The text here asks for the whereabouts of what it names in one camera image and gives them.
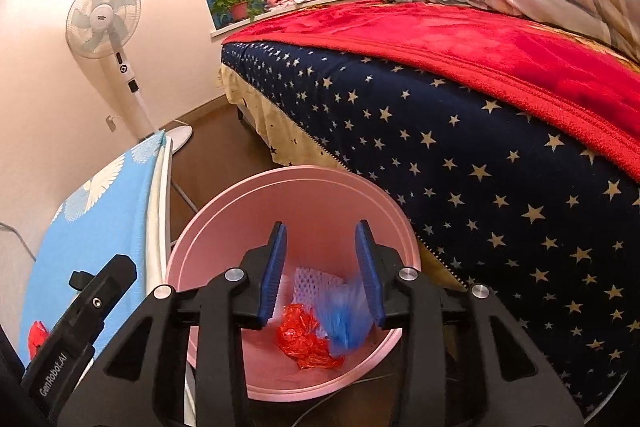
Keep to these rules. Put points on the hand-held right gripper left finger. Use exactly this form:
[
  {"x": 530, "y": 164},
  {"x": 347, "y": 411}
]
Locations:
[{"x": 274, "y": 277}]

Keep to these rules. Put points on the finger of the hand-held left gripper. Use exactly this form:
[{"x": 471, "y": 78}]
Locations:
[
  {"x": 107, "y": 292},
  {"x": 79, "y": 279}
]

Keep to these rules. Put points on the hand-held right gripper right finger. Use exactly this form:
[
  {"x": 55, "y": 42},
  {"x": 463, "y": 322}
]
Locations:
[{"x": 367, "y": 277}]

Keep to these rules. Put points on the red wrapper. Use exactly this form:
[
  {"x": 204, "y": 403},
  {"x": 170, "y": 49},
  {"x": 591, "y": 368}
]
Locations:
[{"x": 37, "y": 337}]

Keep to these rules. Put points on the purple foam fruit net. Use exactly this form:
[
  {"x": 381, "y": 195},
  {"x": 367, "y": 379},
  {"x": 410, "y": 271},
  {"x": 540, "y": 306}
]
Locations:
[{"x": 315, "y": 284}]

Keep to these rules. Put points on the blue plastic bag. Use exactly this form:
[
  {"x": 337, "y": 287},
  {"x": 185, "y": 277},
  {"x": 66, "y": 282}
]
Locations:
[{"x": 345, "y": 317}]

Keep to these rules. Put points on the orange plastic bag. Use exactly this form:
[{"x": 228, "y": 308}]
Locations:
[{"x": 300, "y": 337}]

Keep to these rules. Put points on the pink plastic bin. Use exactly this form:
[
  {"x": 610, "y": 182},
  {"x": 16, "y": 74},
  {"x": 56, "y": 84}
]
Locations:
[{"x": 310, "y": 207}]

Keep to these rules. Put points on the blue cloth covered table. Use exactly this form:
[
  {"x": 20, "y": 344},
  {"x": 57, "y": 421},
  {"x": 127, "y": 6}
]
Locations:
[{"x": 100, "y": 227}]

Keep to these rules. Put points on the white table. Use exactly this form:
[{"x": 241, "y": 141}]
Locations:
[{"x": 159, "y": 227}]

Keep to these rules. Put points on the navy star bed sheet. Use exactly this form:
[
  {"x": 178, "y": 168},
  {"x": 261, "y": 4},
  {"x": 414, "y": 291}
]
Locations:
[{"x": 450, "y": 187}]

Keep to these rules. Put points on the yellow bed skirt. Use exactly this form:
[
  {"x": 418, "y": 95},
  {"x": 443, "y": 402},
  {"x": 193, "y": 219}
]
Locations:
[{"x": 280, "y": 132}]

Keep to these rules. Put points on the white windowsill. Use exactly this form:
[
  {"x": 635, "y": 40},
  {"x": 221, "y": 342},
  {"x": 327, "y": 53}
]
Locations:
[{"x": 235, "y": 27}]

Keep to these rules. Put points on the red blanket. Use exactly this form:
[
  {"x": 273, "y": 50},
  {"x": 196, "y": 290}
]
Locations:
[{"x": 450, "y": 37}]

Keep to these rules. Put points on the white standing fan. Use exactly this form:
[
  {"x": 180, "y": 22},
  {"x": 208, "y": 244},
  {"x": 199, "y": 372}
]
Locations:
[{"x": 102, "y": 17}]

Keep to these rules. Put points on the potted green plant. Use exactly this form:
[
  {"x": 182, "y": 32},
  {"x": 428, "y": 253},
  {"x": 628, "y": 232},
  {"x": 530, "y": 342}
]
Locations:
[{"x": 240, "y": 9}]

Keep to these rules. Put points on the small white wall socket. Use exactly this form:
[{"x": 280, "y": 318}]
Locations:
[{"x": 112, "y": 122}]

